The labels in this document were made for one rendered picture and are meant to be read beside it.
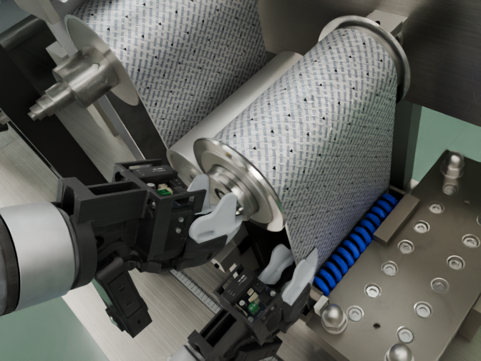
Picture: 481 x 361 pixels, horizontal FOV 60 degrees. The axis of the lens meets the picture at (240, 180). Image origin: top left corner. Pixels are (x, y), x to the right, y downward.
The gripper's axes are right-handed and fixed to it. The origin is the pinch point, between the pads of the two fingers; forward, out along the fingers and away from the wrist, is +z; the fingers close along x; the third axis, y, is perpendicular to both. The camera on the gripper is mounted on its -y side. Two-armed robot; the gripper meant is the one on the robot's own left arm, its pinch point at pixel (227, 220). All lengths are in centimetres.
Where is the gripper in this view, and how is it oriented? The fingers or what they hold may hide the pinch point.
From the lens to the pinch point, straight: 48.4
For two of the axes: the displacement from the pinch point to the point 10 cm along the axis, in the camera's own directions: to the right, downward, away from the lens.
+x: -7.0, -4.4, 5.6
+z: 6.6, -1.2, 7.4
